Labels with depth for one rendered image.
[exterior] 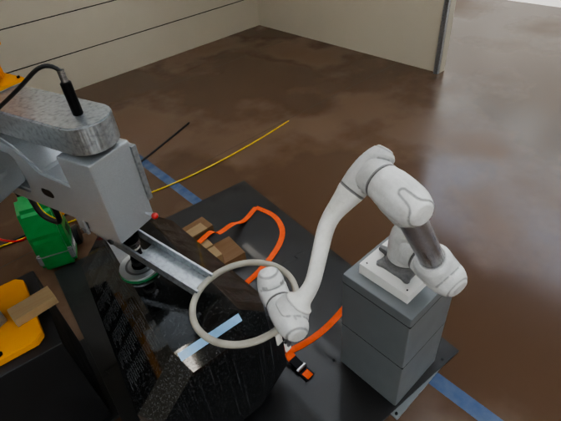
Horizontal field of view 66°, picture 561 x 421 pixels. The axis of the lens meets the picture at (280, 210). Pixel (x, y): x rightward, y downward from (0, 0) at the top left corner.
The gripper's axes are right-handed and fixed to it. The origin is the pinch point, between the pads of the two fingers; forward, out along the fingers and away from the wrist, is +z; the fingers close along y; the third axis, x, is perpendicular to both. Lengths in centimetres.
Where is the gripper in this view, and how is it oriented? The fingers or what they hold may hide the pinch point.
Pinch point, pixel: (283, 342)
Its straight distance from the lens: 187.8
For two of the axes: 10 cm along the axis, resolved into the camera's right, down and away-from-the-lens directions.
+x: -6.9, 5.0, -5.1
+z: 1.3, 7.9, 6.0
